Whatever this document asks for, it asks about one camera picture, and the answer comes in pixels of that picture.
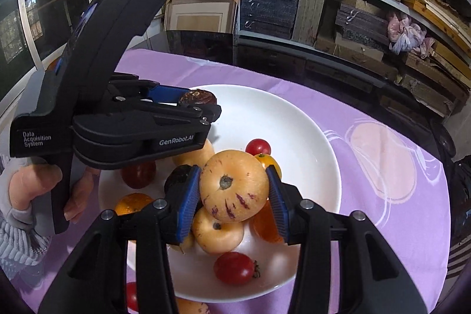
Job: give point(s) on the cardboard framed picture box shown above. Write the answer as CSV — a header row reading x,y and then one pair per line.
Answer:
x,y
214,16

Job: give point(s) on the purple tablecloth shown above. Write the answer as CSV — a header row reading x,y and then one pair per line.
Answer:
x,y
399,184

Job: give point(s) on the red cherry tomato front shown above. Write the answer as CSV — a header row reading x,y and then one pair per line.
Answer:
x,y
235,268

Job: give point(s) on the pale yellow loquat back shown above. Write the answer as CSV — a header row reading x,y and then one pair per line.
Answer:
x,y
213,236

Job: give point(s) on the pink crumpled cloth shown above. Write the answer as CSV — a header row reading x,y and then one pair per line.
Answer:
x,y
407,36

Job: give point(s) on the large orange tangerine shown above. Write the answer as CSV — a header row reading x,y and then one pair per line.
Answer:
x,y
264,225

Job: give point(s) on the large yellow pear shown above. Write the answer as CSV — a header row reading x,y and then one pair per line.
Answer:
x,y
198,157

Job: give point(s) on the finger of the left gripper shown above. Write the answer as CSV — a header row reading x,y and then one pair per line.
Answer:
x,y
159,114
158,93

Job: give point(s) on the dark purple oblong fruit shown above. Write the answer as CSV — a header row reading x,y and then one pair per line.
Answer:
x,y
177,176

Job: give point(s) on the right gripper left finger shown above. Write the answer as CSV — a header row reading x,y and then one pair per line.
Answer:
x,y
93,277

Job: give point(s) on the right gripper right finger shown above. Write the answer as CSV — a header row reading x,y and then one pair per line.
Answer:
x,y
372,279

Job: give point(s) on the small red cherry tomato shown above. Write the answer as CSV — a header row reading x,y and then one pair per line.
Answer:
x,y
258,146

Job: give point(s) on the pale yellow spotted loquat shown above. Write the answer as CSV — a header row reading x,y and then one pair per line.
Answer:
x,y
191,307

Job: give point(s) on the white oval plate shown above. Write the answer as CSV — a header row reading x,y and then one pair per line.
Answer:
x,y
307,161

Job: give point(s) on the grey knitted sleeve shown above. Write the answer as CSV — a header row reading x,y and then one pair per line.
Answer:
x,y
21,245

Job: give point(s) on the striped pepino melon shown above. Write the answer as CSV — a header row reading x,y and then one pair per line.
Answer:
x,y
233,186

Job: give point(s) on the person left hand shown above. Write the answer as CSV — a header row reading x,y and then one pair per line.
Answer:
x,y
35,180

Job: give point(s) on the small yellow orange fruit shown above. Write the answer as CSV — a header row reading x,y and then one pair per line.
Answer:
x,y
267,160

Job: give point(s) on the window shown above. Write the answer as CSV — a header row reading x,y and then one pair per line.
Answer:
x,y
51,23

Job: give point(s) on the orange round persimmon fruit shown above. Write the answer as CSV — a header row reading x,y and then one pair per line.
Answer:
x,y
132,203

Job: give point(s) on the large dark red plum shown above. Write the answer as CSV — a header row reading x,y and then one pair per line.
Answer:
x,y
138,176

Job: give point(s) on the red cherry tomato back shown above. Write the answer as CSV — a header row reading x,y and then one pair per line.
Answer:
x,y
131,296

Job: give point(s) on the metal storage shelf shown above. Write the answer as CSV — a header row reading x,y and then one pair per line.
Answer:
x,y
349,5

